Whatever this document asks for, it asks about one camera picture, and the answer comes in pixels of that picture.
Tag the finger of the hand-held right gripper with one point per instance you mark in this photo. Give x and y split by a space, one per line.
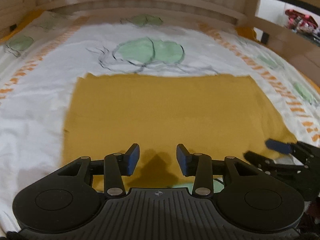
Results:
260 160
278 146

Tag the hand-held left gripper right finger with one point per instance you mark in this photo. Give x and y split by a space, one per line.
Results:
183 160

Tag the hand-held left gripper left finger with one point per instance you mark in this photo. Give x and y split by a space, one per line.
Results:
132 158

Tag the mustard yellow knit sweater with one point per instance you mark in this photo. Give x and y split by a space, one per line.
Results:
162 110

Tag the pile of colourful clothes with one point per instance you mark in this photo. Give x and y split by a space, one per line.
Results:
303 22

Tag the white leaf print bedsheet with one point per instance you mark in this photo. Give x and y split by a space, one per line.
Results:
37 110

